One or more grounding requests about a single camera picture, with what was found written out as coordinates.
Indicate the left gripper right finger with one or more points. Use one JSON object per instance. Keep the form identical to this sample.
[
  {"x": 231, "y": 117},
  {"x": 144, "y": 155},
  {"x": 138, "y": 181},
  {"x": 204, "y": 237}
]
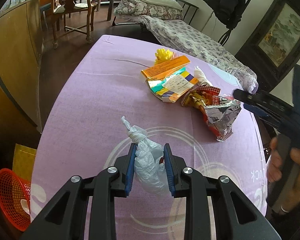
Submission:
[{"x": 174, "y": 166}]

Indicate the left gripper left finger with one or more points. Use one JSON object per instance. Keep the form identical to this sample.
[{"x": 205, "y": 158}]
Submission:
[{"x": 122, "y": 185}]

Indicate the white knotted plastic bag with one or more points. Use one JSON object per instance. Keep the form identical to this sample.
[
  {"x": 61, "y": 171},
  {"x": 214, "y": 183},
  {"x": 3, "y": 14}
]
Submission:
[{"x": 148, "y": 165}]

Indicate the red snack bag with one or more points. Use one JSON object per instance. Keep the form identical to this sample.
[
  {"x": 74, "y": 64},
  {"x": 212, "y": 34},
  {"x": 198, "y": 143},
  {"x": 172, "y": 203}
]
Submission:
[{"x": 219, "y": 112}]

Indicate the orange striped medicine box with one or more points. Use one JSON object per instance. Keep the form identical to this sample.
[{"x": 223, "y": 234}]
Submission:
[{"x": 170, "y": 80}]

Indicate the white face mask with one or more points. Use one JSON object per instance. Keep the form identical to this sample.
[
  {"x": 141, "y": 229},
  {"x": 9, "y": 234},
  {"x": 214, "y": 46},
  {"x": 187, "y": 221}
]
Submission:
[{"x": 25, "y": 206}]

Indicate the person right hand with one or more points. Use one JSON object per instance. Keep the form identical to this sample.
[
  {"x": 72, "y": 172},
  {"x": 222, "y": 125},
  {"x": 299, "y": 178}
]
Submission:
[{"x": 274, "y": 174}]

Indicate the pink purple bed sheet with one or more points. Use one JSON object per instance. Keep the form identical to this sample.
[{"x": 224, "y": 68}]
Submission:
[{"x": 84, "y": 133}]

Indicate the framed landscape painting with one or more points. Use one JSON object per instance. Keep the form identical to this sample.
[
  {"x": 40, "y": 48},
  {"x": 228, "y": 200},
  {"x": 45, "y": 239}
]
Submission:
[{"x": 273, "y": 49}]

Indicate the white crumpled tissue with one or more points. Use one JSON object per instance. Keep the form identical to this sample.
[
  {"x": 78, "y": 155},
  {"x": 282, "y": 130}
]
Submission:
[{"x": 200, "y": 76}]

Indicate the gold patterned flat box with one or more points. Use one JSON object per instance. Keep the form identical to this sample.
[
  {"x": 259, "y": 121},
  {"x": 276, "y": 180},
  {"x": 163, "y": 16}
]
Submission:
[{"x": 23, "y": 161}]

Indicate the red plastic mesh basket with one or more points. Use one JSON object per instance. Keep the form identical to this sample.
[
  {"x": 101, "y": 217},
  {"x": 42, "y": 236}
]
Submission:
[{"x": 13, "y": 189}]

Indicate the floral quilt folding bed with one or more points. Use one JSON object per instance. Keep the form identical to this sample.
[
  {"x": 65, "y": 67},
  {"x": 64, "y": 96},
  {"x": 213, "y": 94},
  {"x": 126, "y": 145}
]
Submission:
[{"x": 170, "y": 30}]

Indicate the wooden chair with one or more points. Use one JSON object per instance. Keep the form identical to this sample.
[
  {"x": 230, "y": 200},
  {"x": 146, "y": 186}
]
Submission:
[{"x": 61, "y": 8}]

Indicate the wooden wardrobe panel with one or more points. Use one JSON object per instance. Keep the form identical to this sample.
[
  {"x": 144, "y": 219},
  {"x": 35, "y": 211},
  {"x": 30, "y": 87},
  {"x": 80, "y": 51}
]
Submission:
[{"x": 21, "y": 48}]

